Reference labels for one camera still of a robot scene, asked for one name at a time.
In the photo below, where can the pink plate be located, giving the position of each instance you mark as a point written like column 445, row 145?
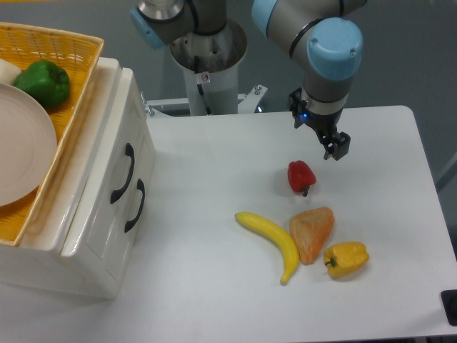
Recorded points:
column 28, row 144

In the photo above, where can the white drawer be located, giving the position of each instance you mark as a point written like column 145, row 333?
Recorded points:
column 125, row 246
column 116, row 167

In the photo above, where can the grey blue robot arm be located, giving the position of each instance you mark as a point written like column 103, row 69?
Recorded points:
column 314, row 35

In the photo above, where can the red bell pepper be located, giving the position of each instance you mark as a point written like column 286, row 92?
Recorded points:
column 300, row 177

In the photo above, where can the white vegetable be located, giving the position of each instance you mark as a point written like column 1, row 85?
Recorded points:
column 8, row 72

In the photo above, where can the yellow woven basket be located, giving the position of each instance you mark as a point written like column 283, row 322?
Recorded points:
column 78, row 54

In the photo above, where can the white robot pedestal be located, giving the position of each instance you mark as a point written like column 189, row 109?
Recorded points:
column 210, row 69

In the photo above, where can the green bell pepper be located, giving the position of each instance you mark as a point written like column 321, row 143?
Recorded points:
column 46, row 82

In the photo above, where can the black object at table edge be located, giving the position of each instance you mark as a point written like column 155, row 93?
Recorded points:
column 449, row 300

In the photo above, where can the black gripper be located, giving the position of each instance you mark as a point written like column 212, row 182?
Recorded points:
column 322, row 117

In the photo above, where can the white drawer cabinet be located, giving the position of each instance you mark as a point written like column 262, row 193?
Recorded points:
column 37, row 261

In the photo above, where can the orange triangular bread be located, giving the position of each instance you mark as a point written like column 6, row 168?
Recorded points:
column 310, row 230

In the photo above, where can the yellow bell pepper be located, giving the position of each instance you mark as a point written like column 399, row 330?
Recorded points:
column 345, row 258

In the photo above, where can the yellow banana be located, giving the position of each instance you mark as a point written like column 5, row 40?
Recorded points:
column 278, row 236

